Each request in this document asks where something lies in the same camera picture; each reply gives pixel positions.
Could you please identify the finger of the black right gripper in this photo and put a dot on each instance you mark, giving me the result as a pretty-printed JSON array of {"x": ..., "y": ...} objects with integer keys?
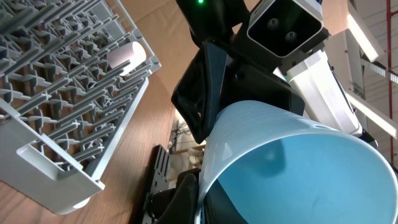
[{"x": 197, "y": 94}]

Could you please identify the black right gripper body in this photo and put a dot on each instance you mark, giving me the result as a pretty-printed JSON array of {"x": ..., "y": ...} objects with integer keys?
[{"x": 244, "y": 79}]

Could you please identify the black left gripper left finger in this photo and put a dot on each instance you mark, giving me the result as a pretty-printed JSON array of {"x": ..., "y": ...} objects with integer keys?
[{"x": 182, "y": 208}]

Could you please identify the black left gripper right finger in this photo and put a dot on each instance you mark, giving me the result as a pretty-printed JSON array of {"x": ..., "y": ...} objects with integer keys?
[{"x": 219, "y": 209}]

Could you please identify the light blue cup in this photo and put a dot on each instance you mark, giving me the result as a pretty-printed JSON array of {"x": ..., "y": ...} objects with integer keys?
[{"x": 280, "y": 167}]

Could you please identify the pink cup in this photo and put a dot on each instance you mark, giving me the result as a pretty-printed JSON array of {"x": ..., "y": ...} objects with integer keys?
[{"x": 133, "y": 52}]

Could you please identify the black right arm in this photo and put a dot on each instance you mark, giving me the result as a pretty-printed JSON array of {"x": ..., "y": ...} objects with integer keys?
[{"x": 309, "y": 74}]

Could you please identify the grey dishwasher rack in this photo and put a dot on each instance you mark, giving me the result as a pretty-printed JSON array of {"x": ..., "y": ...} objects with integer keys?
[{"x": 63, "y": 108}]

